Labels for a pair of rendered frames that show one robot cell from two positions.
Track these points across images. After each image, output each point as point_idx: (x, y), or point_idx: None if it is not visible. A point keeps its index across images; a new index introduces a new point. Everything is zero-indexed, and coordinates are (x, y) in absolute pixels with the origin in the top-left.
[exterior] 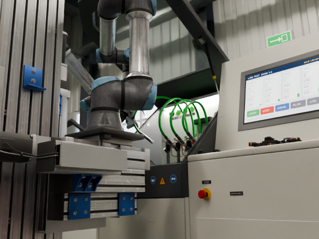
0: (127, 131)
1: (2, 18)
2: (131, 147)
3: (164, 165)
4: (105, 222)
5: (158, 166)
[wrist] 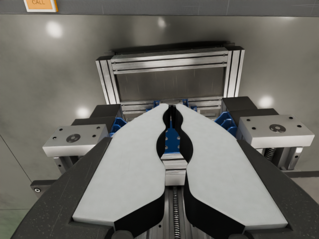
0: (318, 202)
1: None
2: (294, 167)
3: (285, 16)
4: (218, 115)
5: (259, 16)
